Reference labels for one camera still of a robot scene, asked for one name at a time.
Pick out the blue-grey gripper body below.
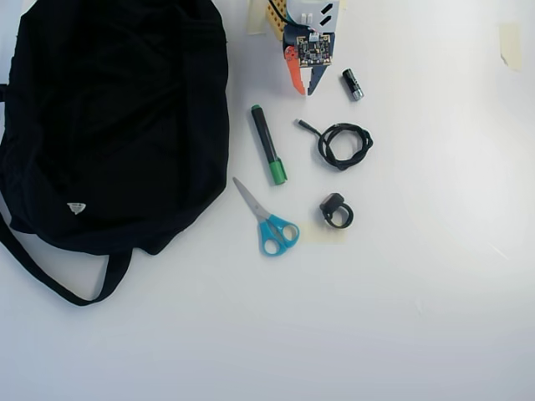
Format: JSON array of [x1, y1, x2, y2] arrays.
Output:
[[282, 25, 338, 70]]

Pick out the yellow perforated base block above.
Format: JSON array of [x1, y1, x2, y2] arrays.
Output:
[[263, 0, 293, 42]]

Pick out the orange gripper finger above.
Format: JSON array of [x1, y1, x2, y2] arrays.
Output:
[[283, 43, 310, 97]]

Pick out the black bike light with strap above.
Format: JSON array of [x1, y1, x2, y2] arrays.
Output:
[[318, 191, 355, 231]]

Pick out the black fabric bag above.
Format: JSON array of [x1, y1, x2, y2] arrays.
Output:
[[0, 0, 231, 308]]

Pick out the blue-grey gripper finger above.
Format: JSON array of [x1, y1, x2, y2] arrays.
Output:
[[306, 65, 331, 97]]

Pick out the black braided USB cable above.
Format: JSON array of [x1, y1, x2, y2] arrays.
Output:
[[294, 118, 375, 172]]

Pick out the black marker with green cap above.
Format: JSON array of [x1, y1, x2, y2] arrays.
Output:
[[250, 104, 289, 187]]

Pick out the square masking tape patch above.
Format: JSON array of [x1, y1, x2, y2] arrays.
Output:
[[303, 221, 350, 246]]

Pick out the bare camera circuit board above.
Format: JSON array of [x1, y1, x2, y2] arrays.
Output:
[[295, 33, 334, 69]]

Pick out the small black cylinder torch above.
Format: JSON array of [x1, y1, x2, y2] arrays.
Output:
[[341, 68, 366, 103]]

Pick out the torn masking tape strip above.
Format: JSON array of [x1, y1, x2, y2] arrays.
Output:
[[499, 23, 524, 73]]

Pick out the long masking tape strip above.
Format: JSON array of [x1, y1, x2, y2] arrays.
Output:
[[246, 0, 268, 37]]

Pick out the blue-handled scissors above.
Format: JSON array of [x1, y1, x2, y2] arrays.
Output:
[[232, 176, 301, 257]]

